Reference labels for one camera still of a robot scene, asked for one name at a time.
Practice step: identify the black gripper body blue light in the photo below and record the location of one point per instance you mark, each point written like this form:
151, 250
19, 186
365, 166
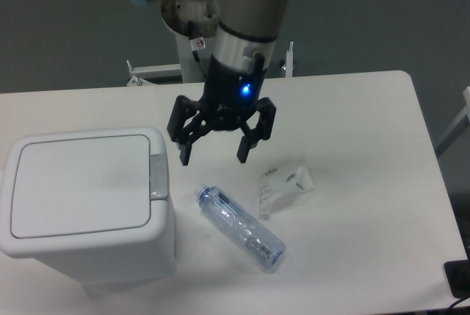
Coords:
229, 91

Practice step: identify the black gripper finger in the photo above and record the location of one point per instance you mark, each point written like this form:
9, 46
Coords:
262, 130
189, 121

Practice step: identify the white push-button trash can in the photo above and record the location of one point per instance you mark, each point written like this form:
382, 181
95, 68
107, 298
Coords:
94, 205

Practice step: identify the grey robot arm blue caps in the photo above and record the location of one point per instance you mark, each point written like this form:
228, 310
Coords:
227, 46

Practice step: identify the crumpled white plastic wrapper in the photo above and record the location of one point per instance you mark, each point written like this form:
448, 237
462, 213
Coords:
282, 182

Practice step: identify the crushed clear plastic bottle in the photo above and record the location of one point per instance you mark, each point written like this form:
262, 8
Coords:
241, 227

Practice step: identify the black device at table edge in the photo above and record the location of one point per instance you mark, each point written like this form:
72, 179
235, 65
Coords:
457, 271

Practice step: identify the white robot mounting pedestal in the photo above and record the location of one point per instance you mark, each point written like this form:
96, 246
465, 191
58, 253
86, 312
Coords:
194, 25

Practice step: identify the white frame at right edge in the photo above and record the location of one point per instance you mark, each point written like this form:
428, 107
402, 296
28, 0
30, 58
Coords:
456, 127

